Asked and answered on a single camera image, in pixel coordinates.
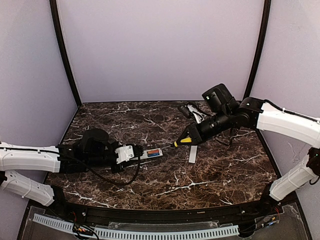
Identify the white battery compartment cover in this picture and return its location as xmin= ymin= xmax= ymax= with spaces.
xmin=188 ymin=145 xmax=198 ymax=164

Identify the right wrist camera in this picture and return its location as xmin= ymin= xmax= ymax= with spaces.
xmin=177 ymin=102 xmax=211 ymax=124

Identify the left black frame post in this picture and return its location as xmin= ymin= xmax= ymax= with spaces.
xmin=49 ymin=0 xmax=82 ymax=108

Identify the orange AA battery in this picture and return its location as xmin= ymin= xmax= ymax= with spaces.
xmin=147 ymin=149 xmax=159 ymax=154

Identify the black frame post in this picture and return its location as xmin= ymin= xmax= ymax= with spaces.
xmin=242 ymin=0 xmax=272 ymax=99
xmin=49 ymin=0 xmax=82 ymax=108

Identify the white slotted cable duct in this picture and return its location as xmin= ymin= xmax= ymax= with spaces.
xmin=32 ymin=213 xmax=239 ymax=240

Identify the right black frame post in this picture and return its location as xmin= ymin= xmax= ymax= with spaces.
xmin=242 ymin=0 xmax=272 ymax=99

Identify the blue AA battery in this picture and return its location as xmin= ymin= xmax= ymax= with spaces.
xmin=147 ymin=153 xmax=160 ymax=158

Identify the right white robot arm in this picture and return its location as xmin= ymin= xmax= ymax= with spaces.
xmin=172 ymin=83 xmax=320 ymax=203

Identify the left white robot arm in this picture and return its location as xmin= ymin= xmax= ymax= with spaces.
xmin=0 ymin=128 xmax=134 ymax=207

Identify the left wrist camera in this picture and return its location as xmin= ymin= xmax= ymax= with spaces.
xmin=115 ymin=144 xmax=144 ymax=164

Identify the black front table rail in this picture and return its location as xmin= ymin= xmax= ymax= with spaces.
xmin=64 ymin=201 xmax=263 ymax=225

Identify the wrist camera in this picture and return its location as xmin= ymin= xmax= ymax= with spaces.
xmin=115 ymin=144 xmax=144 ymax=164
xmin=177 ymin=102 xmax=211 ymax=124

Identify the yellow handled screwdriver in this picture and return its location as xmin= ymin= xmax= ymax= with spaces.
xmin=160 ymin=137 xmax=192 ymax=150

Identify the white remote control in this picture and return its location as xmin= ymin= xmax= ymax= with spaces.
xmin=139 ymin=148 xmax=163 ymax=160

